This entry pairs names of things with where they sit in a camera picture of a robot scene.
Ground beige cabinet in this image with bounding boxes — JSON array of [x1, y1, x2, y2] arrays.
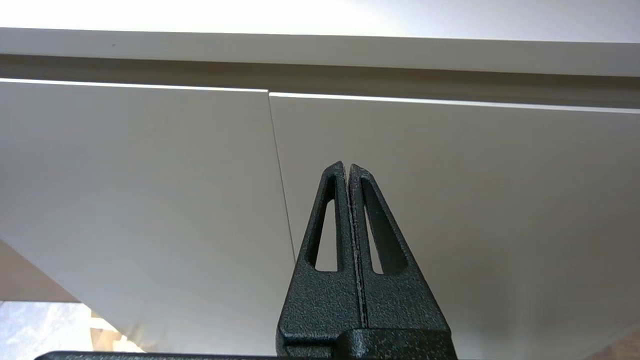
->
[[0, 26, 640, 115]]

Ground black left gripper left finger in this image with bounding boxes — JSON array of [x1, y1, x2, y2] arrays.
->
[[276, 161, 365, 358]]

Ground beige cabinet door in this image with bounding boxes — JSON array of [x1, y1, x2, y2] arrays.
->
[[0, 78, 297, 357], [268, 91, 640, 360]]

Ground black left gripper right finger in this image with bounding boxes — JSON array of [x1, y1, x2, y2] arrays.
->
[[349, 163, 452, 332]]

